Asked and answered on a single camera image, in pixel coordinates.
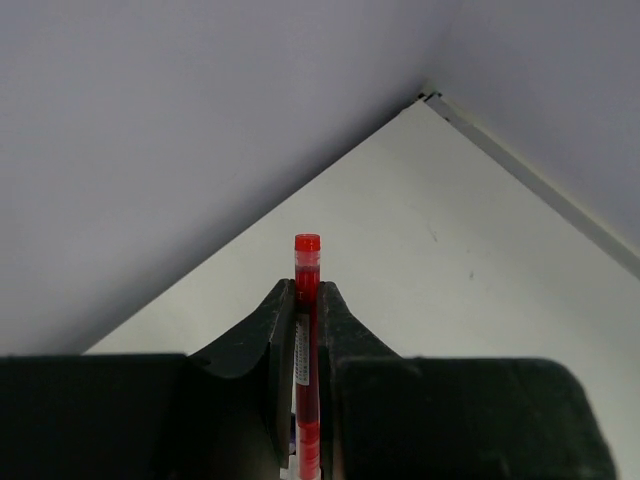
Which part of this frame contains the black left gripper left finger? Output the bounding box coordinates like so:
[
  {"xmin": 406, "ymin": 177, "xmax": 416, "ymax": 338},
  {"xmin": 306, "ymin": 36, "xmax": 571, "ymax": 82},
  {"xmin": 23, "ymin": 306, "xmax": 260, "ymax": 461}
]
[{"xmin": 1, "ymin": 279, "xmax": 294, "ymax": 479}]

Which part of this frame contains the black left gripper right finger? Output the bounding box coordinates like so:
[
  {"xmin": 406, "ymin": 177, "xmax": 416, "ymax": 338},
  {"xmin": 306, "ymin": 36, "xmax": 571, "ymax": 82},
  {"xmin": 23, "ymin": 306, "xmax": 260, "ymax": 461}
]
[{"xmin": 318, "ymin": 282, "xmax": 615, "ymax": 479}]

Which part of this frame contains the black gel pen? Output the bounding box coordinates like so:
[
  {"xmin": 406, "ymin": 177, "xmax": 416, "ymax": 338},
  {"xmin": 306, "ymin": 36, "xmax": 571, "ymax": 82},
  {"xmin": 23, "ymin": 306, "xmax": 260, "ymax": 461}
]
[{"xmin": 294, "ymin": 233, "xmax": 321, "ymax": 479}]

